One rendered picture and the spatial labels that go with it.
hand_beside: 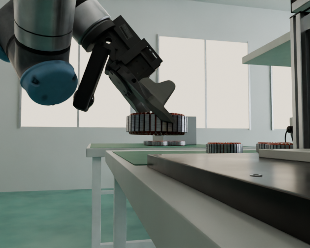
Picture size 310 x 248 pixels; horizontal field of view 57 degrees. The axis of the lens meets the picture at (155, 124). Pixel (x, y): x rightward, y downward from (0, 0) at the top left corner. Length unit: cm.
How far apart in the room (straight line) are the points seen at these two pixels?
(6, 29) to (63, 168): 437
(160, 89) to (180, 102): 459
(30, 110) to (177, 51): 265
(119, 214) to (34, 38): 95
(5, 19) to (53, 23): 15
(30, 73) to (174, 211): 29
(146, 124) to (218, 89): 490
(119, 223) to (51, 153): 366
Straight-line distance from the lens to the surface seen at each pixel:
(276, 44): 130
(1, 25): 54
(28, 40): 42
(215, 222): 18
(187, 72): 520
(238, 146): 88
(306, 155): 38
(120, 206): 124
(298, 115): 64
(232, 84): 550
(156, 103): 46
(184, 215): 19
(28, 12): 40
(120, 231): 127
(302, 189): 17
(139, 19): 527
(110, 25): 52
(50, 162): 484
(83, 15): 52
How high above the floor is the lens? 80
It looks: 3 degrees up
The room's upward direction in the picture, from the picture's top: straight up
